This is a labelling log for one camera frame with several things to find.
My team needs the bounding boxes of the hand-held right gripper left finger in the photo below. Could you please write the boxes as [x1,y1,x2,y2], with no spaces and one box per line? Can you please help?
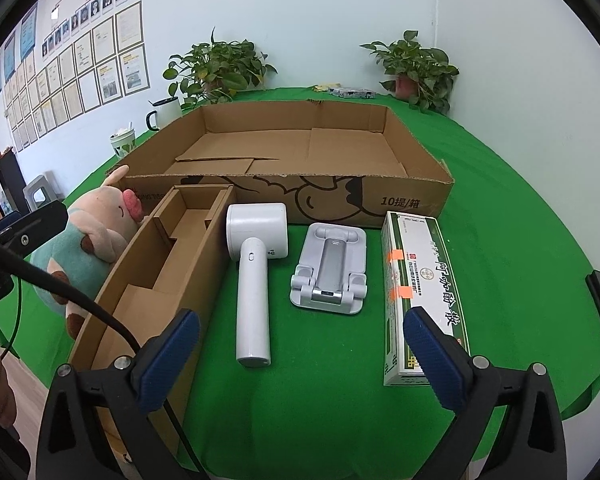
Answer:
[36,308,206,480]

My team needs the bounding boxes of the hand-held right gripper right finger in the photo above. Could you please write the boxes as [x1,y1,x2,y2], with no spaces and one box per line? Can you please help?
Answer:
[402,305,568,480]

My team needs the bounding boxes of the pink pig plush toy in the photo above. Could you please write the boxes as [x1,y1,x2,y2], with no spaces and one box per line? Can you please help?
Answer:
[30,164,153,341]

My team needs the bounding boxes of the narrow cardboard box insert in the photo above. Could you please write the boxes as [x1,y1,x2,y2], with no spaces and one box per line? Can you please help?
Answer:
[69,184,237,466]

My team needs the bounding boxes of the white hair dryer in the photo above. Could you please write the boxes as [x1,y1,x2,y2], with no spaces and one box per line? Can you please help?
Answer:
[225,203,289,368]

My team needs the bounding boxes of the grey folding phone stand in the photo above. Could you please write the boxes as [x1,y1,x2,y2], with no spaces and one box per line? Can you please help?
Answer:
[289,222,368,315]

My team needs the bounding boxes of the large cardboard box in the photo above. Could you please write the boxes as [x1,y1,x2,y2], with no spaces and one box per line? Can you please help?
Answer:
[115,99,455,231]

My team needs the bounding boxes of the grey plastic stool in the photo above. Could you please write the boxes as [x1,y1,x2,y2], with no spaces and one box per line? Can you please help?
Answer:
[22,174,58,207]

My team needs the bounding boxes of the black cabinet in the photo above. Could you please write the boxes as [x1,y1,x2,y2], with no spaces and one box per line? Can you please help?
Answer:
[0,152,28,211]

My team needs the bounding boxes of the green and white medicine box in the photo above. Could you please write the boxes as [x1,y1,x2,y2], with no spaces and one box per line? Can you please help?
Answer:
[381,211,472,387]

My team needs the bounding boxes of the green and white straw cup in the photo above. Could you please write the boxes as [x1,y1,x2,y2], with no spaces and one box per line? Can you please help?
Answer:
[109,121,137,157]

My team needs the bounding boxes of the white mug with black rim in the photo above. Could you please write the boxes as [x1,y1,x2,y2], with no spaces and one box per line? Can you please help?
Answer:
[146,96,182,132]

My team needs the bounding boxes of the bushy potted green plant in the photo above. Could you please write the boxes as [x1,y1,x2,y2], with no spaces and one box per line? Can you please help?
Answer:
[162,27,278,108]

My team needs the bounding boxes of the small printed packet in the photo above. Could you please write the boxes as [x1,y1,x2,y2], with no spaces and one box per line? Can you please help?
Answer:
[330,86,378,99]

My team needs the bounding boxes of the green plant in red pot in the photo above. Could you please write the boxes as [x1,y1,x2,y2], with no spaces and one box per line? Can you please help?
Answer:
[359,30,461,115]

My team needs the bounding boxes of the thick black cable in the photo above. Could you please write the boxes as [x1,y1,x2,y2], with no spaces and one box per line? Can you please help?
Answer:
[0,235,203,480]

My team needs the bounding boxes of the thin black cable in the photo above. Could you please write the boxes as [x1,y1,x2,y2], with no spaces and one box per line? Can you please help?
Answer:
[0,267,26,358]

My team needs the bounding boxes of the framed wall certificates group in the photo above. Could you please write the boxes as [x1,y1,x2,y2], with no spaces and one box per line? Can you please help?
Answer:
[2,2,151,153]

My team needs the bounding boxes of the blue wall posters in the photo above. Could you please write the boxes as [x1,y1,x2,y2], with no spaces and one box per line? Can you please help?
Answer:
[0,2,38,126]

